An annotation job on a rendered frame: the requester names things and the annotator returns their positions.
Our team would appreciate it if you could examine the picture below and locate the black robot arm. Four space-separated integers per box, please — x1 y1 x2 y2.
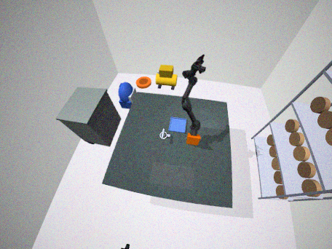
182 65 206 136

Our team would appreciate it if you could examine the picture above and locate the blue tray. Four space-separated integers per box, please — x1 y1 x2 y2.
168 117 186 133

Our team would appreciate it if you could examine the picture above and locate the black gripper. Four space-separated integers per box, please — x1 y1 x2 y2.
191 54 205 73

